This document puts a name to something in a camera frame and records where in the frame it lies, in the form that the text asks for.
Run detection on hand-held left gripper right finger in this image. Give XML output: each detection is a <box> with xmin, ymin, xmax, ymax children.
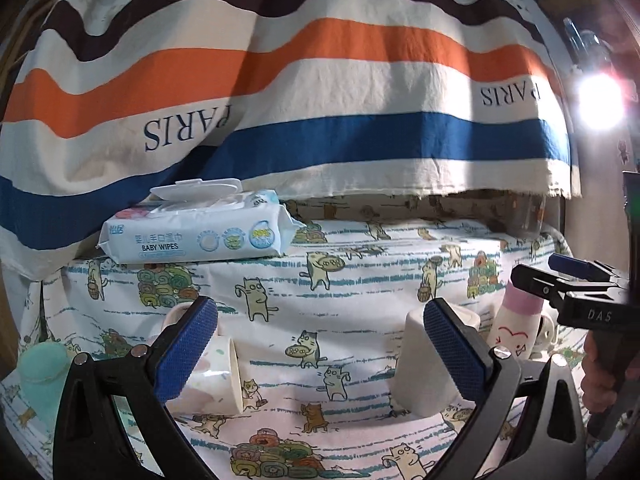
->
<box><xmin>423</xmin><ymin>297</ymin><xmax>587</xmax><ymax>480</ymax></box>

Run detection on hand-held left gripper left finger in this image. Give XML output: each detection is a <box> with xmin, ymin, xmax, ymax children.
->
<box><xmin>52</xmin><ymin>296</ymin><xmax>219</xmax><ymax>480</ymax></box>

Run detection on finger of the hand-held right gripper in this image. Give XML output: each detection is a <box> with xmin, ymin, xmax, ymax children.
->
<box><xmin>548</xmin><ymin>253</ymin><xmax>627</xmax><ymax>286</ymax></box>
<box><xmin>510</xmin><ymin>263</ymin><xmax>627</xmax><ymax>312</ymax></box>

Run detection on white cup with pastel dots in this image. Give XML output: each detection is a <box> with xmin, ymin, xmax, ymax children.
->
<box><xmin>160</xmin><ymin>302</ymin><xmax>246</xmax><ymax>416</ymax></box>

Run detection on pink white cup red heart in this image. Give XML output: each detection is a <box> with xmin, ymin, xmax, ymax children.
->
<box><xmin>487</xmin><ymin>282</ymin><xmax>547</xmax><ymax>362</ymax></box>

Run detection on plain cream cup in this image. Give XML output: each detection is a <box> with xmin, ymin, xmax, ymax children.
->
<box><xmin>390</xmin><ymin>307</ymin><xmax>482</xmax><ymax>419</ymax></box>

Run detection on teal felt cup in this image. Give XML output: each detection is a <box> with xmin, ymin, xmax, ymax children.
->
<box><xmin>17</xmin><ymin>342</ymin><xmax>72</xmax><ymax>427</ymax></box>

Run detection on person's right hand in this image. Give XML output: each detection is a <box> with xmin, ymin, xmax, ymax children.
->
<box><xmin>580</xmin><ymin>331</ymin><xmax>622</xmax><ymax>416</ymax></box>

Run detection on clear plastic container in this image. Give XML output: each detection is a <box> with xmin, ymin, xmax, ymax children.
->
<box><xmin>510</xmin><ymin>192</ymin><xmax>549</xmax><ymax>239</ymax></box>

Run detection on baby wipes pack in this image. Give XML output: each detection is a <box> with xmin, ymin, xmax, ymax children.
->
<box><xmin>96</xmin><ymin>178</ymin><xmax>306</xmax><ymax>265</ymax></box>

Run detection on cat print bed sheet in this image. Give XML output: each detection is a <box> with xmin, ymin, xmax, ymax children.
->
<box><xmin>0</xmin><ymin>194</ymin><xmax>597</xmax><ymax>480</ymax></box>

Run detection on blue clear bottle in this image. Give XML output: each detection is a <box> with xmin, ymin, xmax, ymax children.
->
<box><xmin>562</xmin><ymin>17</ymin><xmax>609</xmax><ymax>69</ymax></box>

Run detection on striped cloth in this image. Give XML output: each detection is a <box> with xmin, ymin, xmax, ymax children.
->
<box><xmin>0</xmin><ymin>0</ymin><xmax>584</xmax><ymax>282</ymax></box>

